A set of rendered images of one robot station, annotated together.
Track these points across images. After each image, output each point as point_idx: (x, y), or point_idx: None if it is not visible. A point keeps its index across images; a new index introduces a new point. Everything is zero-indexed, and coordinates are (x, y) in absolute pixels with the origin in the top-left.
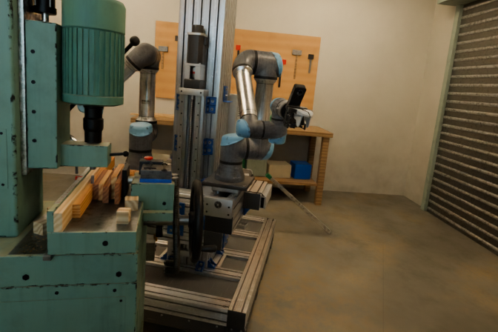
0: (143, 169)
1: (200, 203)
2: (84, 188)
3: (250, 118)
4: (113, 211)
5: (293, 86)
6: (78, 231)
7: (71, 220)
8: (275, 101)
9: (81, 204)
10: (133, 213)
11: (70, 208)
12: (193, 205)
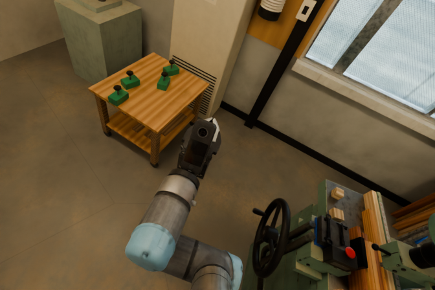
0: (346, 228)
1: (284, 200)
2: (380, 245)
3: (221, 258)
4: (344, 215)
5: (215, 131)
6: (355, 191)
7: (364, 210)
8: (178, 230)
9: (368, 213)
10: (331, 206)
11: (371, 207)
12: (273, 246)
